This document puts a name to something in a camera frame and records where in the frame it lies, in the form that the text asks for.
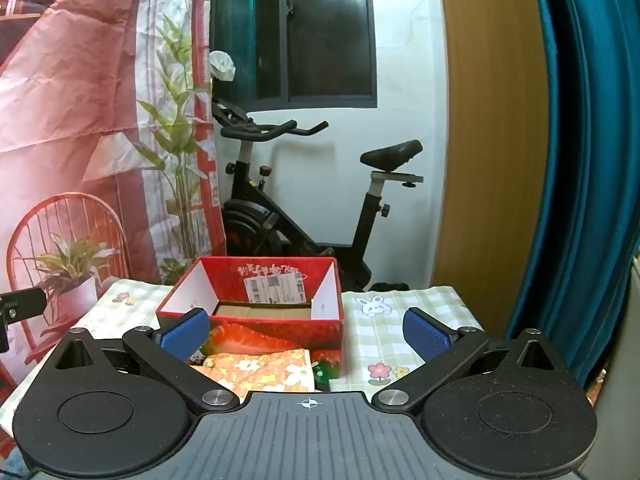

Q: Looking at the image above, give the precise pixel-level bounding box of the red strawberry print cardboard box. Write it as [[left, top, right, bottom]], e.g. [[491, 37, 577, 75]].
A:
[[156, 256, 346, 378]]

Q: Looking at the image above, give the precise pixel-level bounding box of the blue curtain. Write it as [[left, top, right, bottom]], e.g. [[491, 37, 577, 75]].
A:
[[504, 0, 640, 388]]

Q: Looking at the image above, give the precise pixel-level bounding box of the wooden door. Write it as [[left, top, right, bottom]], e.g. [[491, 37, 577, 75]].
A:
[[431, 0, 551, 342]]

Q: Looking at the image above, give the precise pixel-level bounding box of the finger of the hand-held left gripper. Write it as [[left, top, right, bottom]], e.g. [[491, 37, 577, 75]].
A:
[[0, 286, 48, 353]]

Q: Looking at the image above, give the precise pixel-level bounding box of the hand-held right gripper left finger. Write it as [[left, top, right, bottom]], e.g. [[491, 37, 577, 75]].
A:
[[50, 307, 241, 411]]

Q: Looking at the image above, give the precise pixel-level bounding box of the checked cartoon tablecloth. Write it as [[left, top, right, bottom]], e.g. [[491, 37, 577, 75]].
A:
[[0, 279, 493, 438]]

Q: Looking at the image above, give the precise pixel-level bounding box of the black exercise bike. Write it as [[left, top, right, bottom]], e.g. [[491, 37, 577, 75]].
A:
[[210, 101, 425, 292]]

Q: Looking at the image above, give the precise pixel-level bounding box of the red printed backdrop cloth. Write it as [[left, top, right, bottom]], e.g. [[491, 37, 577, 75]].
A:
[[0, 0, 227, 401]]

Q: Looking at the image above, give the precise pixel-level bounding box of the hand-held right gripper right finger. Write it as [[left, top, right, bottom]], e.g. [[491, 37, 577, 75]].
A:
[[372, 307, 573, 409]]

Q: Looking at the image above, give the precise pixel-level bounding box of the dark window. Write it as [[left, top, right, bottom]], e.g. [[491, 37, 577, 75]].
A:
[[210, 0, 378, 109]]

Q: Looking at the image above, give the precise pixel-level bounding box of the white crumpled tissue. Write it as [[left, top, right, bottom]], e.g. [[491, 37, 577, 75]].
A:
[[209, 50, 237, 82]]

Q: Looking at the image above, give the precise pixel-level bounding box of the orange floral cloth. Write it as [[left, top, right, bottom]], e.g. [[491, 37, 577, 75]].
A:
[[191, 349, 317, 395]]

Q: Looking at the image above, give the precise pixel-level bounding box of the green velvet drawstring pouch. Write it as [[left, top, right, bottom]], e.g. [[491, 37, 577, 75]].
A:
[[312, 359, 342, 392]]

